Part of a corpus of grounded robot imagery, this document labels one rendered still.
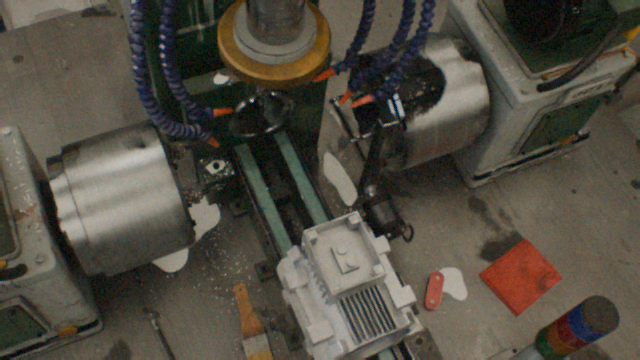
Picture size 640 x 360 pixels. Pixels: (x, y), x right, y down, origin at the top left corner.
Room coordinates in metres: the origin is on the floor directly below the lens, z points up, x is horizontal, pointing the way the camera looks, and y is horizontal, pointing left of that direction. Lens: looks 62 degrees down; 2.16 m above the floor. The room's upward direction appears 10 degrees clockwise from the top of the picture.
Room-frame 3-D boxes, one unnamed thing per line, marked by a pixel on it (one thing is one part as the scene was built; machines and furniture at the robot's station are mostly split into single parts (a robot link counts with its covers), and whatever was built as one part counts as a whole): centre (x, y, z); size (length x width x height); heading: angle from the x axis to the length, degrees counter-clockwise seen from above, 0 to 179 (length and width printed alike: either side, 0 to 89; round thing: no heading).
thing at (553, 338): (0.36, -0.46, 1.10); 0.06 x 0.06 x 0.04
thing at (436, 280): (0.50, -0.29, 0.81); 0.09 x 0.03 x 0.02; 173
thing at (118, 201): (0.46, 0.39, 1.04); 0.37 x 0.25 x 0.25; 123
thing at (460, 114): (0.83, -0.19, 1.04); 0.41 x 0.25 x 0.25; 123
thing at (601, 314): (0.36, -0.46, 1.01); 0.08 x 0.08 x 0.42; 33
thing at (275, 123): (0.73, 0.14, 1.02); 0.15 x 0.02 x 0.15; 123
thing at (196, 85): (0.78, 0.17, 0.97); 0.30 x 0.11 x 0.34; 123
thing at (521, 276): (0.57, -0.48, 0.80); 0.15 x 0.12 x 0.01; 137
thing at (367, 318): (0.38, -0.08, 1.02); 0.20 x 0.19 x 0.19; 33
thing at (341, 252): (0.41, -0.06, 1.11); 0.12 x 0.11 x 0.07; 33
